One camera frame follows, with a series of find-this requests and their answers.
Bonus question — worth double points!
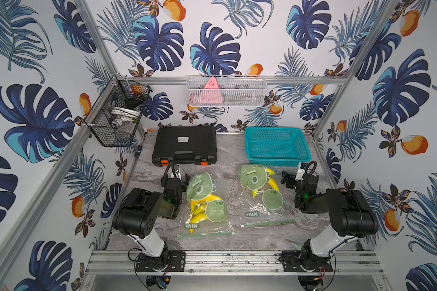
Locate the zip-top bag green print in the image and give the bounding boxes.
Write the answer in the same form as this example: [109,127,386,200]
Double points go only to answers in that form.
[227,164,295,229]

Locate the yellow banana from bag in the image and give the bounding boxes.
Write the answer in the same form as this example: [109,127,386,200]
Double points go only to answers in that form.
[248,166,280,197]

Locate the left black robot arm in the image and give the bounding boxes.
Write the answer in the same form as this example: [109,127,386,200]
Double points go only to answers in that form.
[112,164,189,259]

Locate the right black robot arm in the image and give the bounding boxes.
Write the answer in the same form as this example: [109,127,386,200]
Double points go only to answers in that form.
[280,171,379,261]

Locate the yellow bananas in left bag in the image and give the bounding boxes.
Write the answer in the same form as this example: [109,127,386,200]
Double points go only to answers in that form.
[190,194,222,224]

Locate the left zip-top bag with bananas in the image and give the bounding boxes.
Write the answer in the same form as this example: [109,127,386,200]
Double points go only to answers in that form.
[177,172,234,239]

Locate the black plastic tool case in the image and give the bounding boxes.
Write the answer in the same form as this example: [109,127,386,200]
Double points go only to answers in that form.
[152,126,218,167]

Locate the teal plastic basket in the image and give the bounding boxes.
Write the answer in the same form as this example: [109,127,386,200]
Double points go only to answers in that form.
[245,127,312,167]

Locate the pink triangle card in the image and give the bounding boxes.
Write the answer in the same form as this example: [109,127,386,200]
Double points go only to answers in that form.
[198,76,223,105]

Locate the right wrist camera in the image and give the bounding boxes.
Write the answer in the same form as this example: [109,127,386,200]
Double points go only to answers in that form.
[295,162,311,181]

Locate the black wire basket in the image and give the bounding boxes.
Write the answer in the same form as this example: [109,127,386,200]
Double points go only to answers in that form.
[84,75,152,147]

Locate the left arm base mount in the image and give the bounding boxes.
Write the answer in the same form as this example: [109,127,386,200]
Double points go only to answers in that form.
[134,250,186,273]

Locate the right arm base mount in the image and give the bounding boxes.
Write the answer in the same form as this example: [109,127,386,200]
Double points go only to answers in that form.
[279,251,333,273]

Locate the aluminium front rail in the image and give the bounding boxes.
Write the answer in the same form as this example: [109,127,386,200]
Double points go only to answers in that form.
[86,251,384,276]

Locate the clear mesh wall tray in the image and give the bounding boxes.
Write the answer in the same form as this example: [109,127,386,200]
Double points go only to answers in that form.
[186,76,267,107]

